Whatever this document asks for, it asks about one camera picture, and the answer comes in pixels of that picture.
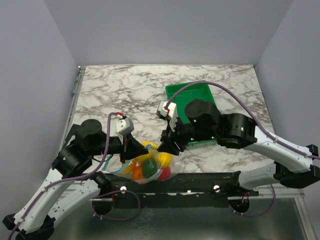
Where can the green avocado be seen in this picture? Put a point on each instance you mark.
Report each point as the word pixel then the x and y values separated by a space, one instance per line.
pixel 149 168

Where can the clear zip top bag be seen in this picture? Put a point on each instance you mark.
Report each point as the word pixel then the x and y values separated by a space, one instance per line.
pixel 110 166

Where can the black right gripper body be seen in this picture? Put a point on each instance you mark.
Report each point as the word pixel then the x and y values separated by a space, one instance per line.
pixel 183 133

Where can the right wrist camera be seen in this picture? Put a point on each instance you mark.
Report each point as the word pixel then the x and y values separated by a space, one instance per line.
pixel 168 113

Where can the yellow orange mango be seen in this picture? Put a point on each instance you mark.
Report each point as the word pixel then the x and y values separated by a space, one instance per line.
pixel 133 166

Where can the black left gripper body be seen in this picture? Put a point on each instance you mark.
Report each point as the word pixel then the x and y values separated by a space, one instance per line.
pixel 119 146

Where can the metal table edge rail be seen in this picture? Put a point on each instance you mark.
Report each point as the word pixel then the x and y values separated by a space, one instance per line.
pixel 73 100

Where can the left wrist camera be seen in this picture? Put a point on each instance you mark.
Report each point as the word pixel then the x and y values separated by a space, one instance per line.
pixel 123 128

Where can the green plastic tray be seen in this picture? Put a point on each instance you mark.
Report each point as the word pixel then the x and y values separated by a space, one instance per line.
pixel 199 91

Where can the yellow banana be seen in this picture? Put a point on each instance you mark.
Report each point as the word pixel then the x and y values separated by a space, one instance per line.
pixel 150 145

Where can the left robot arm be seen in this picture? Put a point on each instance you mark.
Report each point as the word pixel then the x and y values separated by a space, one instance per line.
pixel 74 177

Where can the orange fruit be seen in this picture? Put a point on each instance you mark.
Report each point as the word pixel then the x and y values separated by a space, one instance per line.
pixel 137 173

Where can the red apple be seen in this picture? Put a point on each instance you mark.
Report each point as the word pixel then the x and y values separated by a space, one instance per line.
pixel 165 174

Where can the black mounting rail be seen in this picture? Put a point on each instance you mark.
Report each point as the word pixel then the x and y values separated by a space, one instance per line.
pixel 185 190

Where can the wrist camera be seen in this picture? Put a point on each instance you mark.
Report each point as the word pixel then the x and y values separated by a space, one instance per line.
pixel 123 128
pixel 168 113

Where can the yellow apple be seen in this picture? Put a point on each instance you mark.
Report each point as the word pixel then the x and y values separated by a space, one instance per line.
pixel 164 159

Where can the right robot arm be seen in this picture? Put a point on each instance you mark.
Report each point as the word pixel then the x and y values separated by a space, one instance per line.
pixel 292 164

